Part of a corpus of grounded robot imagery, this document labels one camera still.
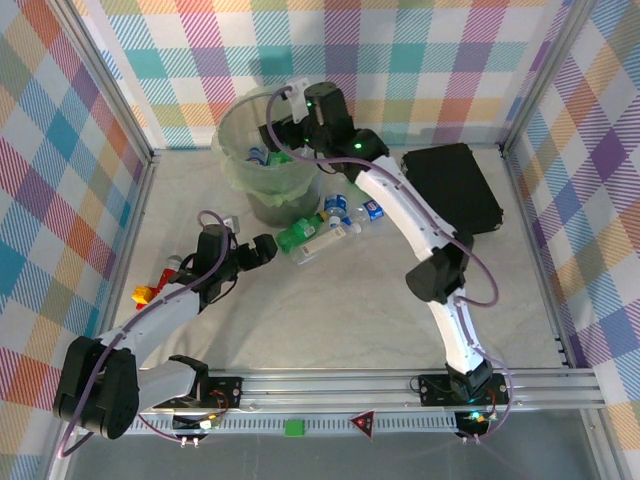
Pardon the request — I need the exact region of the aluminium frame cross rail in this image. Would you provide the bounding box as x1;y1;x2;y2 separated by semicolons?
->
57;368;609;416

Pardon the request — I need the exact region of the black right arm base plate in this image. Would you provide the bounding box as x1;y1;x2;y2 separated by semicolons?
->
417;373;510;407

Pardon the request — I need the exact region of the slotted grey cable duct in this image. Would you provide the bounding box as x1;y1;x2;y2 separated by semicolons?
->
74;415;464;435

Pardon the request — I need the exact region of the black hard case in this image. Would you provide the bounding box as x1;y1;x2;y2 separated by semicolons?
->
402;142;505;236

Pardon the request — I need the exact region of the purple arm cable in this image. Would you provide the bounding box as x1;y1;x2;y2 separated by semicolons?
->
266;85;524;444
57;210;232;457

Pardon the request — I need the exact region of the aluminium frame upright post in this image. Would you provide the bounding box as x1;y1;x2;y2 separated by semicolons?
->
47;0;162;169
499;0;596;156

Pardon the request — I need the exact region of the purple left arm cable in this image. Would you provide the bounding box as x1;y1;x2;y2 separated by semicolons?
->
57;210;232;457

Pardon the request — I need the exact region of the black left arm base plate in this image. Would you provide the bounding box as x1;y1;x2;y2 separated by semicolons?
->
197;374;245;410

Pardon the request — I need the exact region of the red triangle button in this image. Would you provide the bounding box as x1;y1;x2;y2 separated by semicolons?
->
349;409;377;441

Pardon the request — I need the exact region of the aluminium frame side rail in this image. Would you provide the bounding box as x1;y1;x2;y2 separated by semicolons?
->
85;149;162;375
499;144;591;370

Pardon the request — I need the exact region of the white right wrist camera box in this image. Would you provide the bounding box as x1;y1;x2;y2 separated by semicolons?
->
283;78;310;124

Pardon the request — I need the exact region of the grey mesh waste bin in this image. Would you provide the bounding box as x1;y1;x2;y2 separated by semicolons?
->
212;85;324;226

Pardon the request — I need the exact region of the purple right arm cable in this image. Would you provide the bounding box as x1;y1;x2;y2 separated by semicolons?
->
266;85;524;444

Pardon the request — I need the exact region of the green plastic bin liner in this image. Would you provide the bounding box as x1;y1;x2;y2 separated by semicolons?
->
212;99;321;210

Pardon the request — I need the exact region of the red label bottle grey cap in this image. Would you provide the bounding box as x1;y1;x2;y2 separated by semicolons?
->
131;253;185;312

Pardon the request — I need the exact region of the black controller board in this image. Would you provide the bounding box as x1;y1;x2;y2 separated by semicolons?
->
172;410;222;435
455;409;492;435

